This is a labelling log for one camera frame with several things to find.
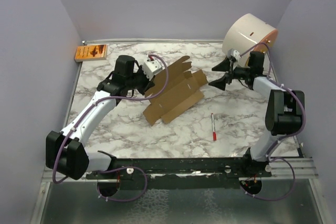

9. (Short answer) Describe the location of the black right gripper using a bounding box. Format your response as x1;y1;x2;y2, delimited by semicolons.
209;57;251;91

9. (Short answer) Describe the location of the brown cardboard box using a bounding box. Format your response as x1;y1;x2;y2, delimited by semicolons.
143;56;208;125

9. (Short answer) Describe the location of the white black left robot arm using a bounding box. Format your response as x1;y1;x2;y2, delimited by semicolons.
46;55;162;179

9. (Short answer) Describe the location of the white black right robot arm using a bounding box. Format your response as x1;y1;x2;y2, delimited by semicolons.
209;49;305;177

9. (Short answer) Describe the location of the large white cylindrical roll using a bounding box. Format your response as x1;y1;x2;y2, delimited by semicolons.
222;13;278;54

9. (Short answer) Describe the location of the red capped white marker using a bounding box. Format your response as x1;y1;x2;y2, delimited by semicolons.
211;113;217;142

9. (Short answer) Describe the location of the orange paperback book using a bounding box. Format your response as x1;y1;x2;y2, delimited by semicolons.
74;45;108;62

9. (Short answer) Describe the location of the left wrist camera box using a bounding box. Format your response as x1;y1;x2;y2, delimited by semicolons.
142;60;163;80

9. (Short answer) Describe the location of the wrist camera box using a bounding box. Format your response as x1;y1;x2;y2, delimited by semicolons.
226;48;241;63
142;60;163;80

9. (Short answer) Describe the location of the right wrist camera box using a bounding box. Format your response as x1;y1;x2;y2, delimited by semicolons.
226;48;241;63

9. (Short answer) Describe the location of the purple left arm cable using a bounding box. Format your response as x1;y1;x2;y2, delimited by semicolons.
51;54;170;204

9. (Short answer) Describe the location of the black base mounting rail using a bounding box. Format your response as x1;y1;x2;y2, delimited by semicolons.
86;156;271;190

